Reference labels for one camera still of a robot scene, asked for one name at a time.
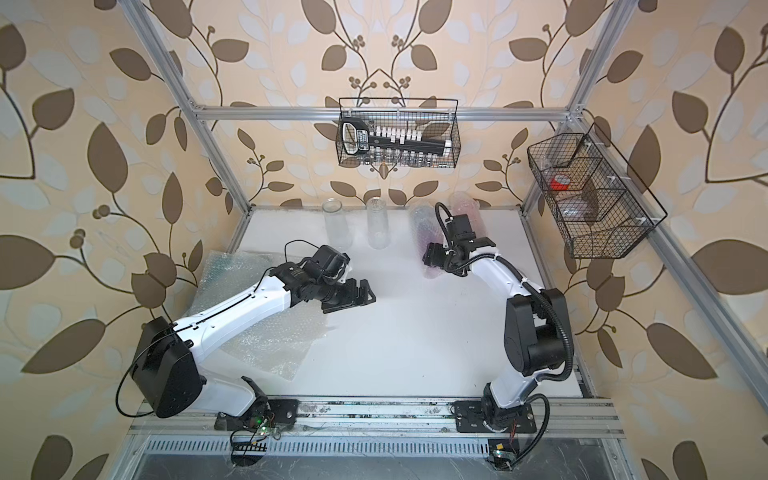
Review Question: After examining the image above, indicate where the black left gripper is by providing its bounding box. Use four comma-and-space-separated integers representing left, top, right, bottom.
314, 277, 378, 310

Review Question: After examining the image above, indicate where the bubble purple vase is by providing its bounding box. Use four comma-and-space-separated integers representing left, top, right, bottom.
408, 200, 444, 279

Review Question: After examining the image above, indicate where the clear ribbed glass vase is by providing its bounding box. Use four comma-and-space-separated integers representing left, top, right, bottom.
321, 198, 353, 252

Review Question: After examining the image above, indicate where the bubble clear vase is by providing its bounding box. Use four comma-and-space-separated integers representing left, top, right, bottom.
366, 197, 391, 249

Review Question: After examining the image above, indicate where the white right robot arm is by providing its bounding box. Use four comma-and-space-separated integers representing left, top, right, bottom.
423, 203, 575, 431

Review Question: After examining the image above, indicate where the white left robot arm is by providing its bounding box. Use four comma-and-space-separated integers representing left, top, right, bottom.
123, 245, 376, 418

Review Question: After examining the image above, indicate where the bubble wrapped pink vase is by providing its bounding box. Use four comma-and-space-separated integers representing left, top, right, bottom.
449, 191, 487, 238

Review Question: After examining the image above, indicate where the red tape roll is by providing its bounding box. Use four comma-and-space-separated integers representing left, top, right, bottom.
549, 174, 571, 192

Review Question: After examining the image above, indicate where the black socket set tool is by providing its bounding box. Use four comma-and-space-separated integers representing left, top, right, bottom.
338, 117, 455, 157

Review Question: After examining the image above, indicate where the aluminium front rail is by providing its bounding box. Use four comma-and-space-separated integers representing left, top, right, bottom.
128, 395, 625, 439

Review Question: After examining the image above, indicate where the black back wire basket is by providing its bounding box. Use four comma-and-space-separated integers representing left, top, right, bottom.
335, 96, 461, 169

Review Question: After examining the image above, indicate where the black side wire basket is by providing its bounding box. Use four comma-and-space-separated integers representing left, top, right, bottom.
527, 124, 668, 260

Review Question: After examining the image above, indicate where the black corrugated cable conduit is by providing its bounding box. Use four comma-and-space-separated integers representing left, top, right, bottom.
434, 202, 576, 384

